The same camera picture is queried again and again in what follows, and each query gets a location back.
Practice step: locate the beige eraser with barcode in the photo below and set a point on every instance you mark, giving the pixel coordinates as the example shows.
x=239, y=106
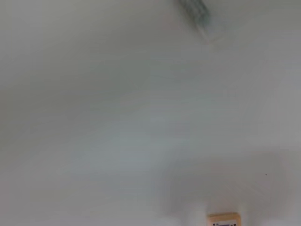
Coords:
x=223, y=219

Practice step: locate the grey marker pen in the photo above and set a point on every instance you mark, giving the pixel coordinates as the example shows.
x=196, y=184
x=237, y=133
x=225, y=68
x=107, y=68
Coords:
x=195, y=10

